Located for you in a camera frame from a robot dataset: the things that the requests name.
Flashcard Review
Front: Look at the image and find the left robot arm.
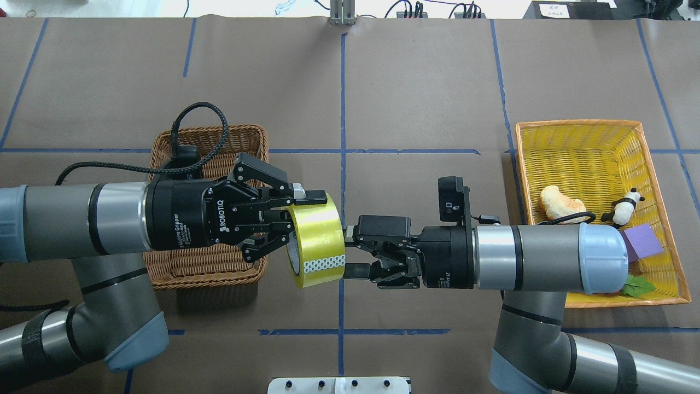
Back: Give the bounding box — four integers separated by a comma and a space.
2, 153, 330, 393

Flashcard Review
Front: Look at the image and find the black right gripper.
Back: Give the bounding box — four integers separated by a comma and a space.
343, 215, 475, 289

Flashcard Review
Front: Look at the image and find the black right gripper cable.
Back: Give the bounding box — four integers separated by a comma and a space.
473, 211, 597, 226

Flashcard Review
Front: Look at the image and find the toy panda figure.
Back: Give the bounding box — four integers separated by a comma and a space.
600, 187, 645, 228

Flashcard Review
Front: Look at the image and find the toy bread croissant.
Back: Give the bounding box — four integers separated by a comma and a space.
540, 185, 587, 221

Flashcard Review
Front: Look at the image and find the yellow tape roll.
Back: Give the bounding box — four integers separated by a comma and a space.
285, 190, 347, 288

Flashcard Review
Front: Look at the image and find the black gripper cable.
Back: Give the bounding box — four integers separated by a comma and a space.
473, 211, 597, 226
55, 102, 229, 186

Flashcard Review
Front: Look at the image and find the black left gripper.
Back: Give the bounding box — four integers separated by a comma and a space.
145, 153, 328, 263

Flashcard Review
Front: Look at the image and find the toy carrot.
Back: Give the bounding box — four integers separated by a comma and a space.
620, 274, 657, 298

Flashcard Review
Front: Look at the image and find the aluminium frame post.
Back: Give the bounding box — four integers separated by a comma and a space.
329, 0, 357, 26

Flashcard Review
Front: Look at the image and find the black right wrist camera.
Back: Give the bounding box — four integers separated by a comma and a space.
437, 176, 471, 226

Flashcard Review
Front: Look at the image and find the yellow woven basket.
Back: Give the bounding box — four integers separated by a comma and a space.
514, 119, 692, 309

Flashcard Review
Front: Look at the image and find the black box with label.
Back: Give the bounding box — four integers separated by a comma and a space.
522, 1, 614, 20

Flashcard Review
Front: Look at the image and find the purple foam block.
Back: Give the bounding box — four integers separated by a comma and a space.
621, 224, 663, 262

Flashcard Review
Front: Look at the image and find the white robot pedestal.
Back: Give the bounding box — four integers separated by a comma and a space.
267, 376, 412, 393

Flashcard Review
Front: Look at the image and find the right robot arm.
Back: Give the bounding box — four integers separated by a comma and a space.
343, 215, 698, 393

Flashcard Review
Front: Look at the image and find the brown wicker basket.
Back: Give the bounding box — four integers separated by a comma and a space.
143, 124, 270, 290

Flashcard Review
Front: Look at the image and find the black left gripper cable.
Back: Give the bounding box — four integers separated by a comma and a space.
55, 102, 229, 186

